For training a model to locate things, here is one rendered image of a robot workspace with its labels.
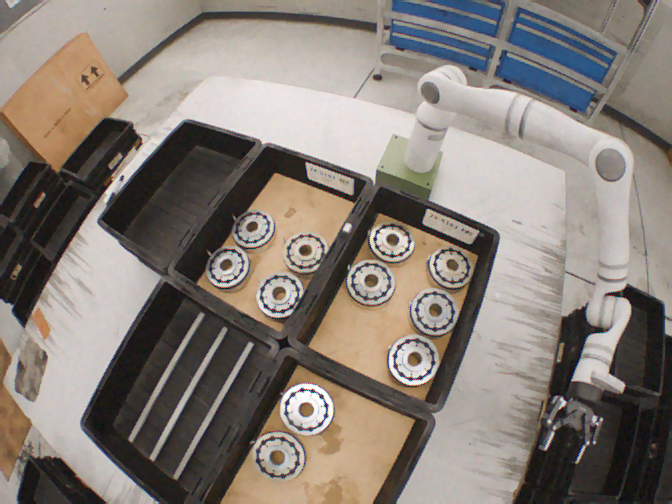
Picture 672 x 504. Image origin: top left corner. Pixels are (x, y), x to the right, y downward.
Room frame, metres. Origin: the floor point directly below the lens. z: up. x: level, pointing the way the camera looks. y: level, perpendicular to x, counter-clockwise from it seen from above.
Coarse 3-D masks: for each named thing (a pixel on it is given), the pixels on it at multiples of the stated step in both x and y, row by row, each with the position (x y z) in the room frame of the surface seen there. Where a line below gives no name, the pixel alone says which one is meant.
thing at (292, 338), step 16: (400, 192) 0.43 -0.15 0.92; (368, 208) 0.38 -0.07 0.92; (432, 208) 0.38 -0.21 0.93; (448, 208) 0.37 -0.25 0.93; (352, 224) 0.34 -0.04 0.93; (480, 224) 0.33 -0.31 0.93; (496, 240) 0.29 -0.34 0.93; (336, 256) 0.28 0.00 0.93; (320, 288) 0.21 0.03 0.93; (480, 288) 0.19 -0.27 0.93; (480, 304) 0.16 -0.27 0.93; (304, 320) 0.15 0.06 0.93; (288, 336) 0.13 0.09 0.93; (464, 336) 0.10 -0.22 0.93; (304, 352) 0.10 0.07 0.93; (464, 352) 0.07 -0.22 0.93; (336, 368) 0.06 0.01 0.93; (368, 384) 0.03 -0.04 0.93; (384, 384) 0.03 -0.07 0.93; (448, 384) 0.02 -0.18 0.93; (416, 400) 0.00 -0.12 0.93
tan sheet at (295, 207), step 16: (272, 192) 0.52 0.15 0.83; (288, 192) 0.51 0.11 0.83; (304, 192) 0.51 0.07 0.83; (320, 192) 0.51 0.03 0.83; (256, 208) 0.47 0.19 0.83; (272, 208) 0.47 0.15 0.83; (288, 208) 0.46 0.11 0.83; (304, 208) 0.46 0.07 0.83; (320, 208) 0.46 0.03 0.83; (336, 208) 0.45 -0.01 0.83; (288, 224) 0.42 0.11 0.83; (304, 224) 0.41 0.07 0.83; (320, 224) 0.41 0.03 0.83; (336, 224) 0.41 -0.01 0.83; (256, 256) 0.34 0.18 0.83; (272, 256) 0.33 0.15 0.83; (256, 272) 0.30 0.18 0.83; (272, 272) 0.29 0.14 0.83; (288, 272) 0.29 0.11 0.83; (208, 288) 0.26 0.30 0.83; (256, 288) 0.26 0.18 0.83; (304, 288) 0.25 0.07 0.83; (240, 304) 0.22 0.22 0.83; (256, 304) 0.22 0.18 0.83; (272, 320) 0.18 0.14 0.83
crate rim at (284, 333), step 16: (272, 144) 0.59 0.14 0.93; (320, 160) 0.52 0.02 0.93; (240, 176) 0.50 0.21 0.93; (352, 176) 0.47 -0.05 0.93; (368, 176) 0.47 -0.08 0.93; (224, 192) 0.45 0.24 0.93; (368, 192) 0.42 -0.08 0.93; (352, 208) 0.38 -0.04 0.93; (192, 240) 0.33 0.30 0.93; (336, 240) 0.31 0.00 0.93; (176, 256) 0.30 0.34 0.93; (176, 272) 0.26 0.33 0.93; (320, 272) 0.24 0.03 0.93; (192, 288) 0.22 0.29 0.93; (224, 304) 0.19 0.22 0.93; (304, 304) 0.18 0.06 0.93; (256, 320) 0.16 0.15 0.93; (288, 320) 0.15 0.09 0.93; (272, 336) 0.13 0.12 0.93
